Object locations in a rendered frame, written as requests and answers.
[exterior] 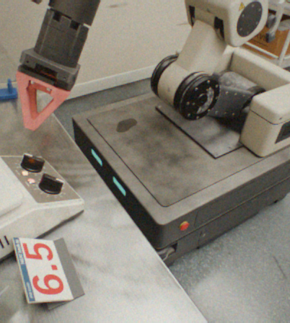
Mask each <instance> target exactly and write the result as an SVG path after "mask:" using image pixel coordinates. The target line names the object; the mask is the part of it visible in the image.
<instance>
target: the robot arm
mask: <svg viewBox="0 0 290 323"><path fill-rule="evenodd" d="M100 2H101V0H49V2H48V6H50V9H47V10H46V13H45V16H44V18H43V23H42V25H41V28H40V31H39V34H38V38H37V41H36V44H35V47H34V48H30V49H27V50H23V51H22V55H21V57H20V60H19V62H20V63H22V64H21V65H19V66H18V69H17V74H16V77H17V83H18V87H19V95H20V99H21V103H22V112H23V118H24V123H25V127H26V128H27V129H30V130H33V131H35V130H37V129H38V128H39V127H40V126H41V125H42V123H43V122H44V121H45V120H46V119H47V118H48V117H49V116H50V115H51V114H52V113H53V111H54V110H55V109H56V108H57V107H58V106H59V105H60V104H61V103H62V102H63V101H64V100H65V99H66V98H67V97H68V96H69V95H70V93H71V90H72V88H73V87H74V85H75V82H76V78H77V76H78V73H79V69H80V66H81V65H79V64H78V60H79V57H80V55H81V52H82V49H83V47H84V44H85V41H86V39H87V37H88V32H89V29H90V28H89V27H87V26H85V25H84V23H85V24H87V25H89V26H92V23H93V21H94V19H95V15H96V13H97V10H98V7H99V5H100ZM51 7H52V8H51ZM37 89H39V90H40V91H43V92H46V93H48V94H50V95H51V96H52V97H53V99H52V100H51V101H50V102H49V103H48V104H47V105H46V106H45V107H44V108H43V111H42V112H38V109H37Z"/></svg>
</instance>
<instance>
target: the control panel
mask: <svg viewBox="0 0 290 323"><path fill-rule="evenodd" d="M22 157H23V156H1V158H2V159H3V160H4V162H5V163H6V164H7V166H8V167H9V168H10V169H11V170H12V171H13V173H14V175H15V176H16V177H17V179H18V180H19V181H20V182H21V183H22V185H23V186H24V187H25V189H26V190H27V191H28V193H29V194H31V196H32V197H33V198H34V199H35V201H36V202H37V203H50V202H56V201H63V200H75V199H80V197H79V196H78V195H77V194H76V193H75V192H74V191H73V189H72V188H71V187H70V186H69V185H68V184H67V183H66V182H65V181H64V180H63V179H62V178H61V176H60V175H59V174H58V173H57V172H56V171H55V169H54V168H52V166H51V165H49V163H48V162H47V161H46V160H45V163H44V166H43V169H42V171H41V172H40V173H32V172H30V171H27V170H26V169H24V168H23V167H22V166H21V163H22ZM40 158H42V159H44V158H43V157H40ZM23 171H27V173H28V175H25V174H23V173H22V172H23ZM43 174H49V175H50V176H53V177H55V178H58V179H60V180H63V181H64V182H65V184H64V186H63V189H62V191H61V193H59V194H57V195H51V194H47V193H45V192H43V191H42V190H41V189H40V188H39V184H40V181H41V179H42V176H43ZM29 180H34V181H35V182H30V181H29Z"/></svg>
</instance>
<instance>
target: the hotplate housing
mask: <svg viewBox="0 0 290 323"><path fill-rule="evenodd" d="M0 164H1V166H2V167H3V168H4V169H5V170H6V172H7V173H8V174H9V176H10V177H11V179H12V180H13V181H14V183H15V184H16V185H17V187H18V188H19V189H20V190H21V191H22V193H23V195H24V197H25V199H24V202H23V203H22V205H20V206H18V207H16V208H14V209H12V210H11V211H9V212H7V213H5V214H3V215H1V216H0V261H2V260H3V259H5V258H7V257H8V256H10V255H12V254H14V253H15V249H14V243H13V240H12V238H13V237H20V238H28V239H39V238H40V237H42V236H44V235H45V234H47V233H48V232H50V231H52V230H54V229H55V228H57V227H59V226H60V225H62V224H64V223H66V222H67V221H69V220H70V219H72V218H73V217H75V216H77V215H79V214H80V213H82V212H84V206H85V204H84V201H83V200H82V198H80V199H75V200H63V201H56V202H50V203H37V202H36V201H35V199H34V198H33V197H32V196H31V194H29V193H28V191H27V190H26V189H25V187H24V186H23V185H22V183H21V182H20V181H19V180H18V179H17V177H16V176H15V175H14V173H13V171H12V170H11V169H10V168H9V167H8V166H7V164H6V163H5V162H4V160H3V159H2V158H1V156H0ZM74 192H75V191H74ZM77 195H78V194H77ZM79 197H80V196H79Z"/></svg>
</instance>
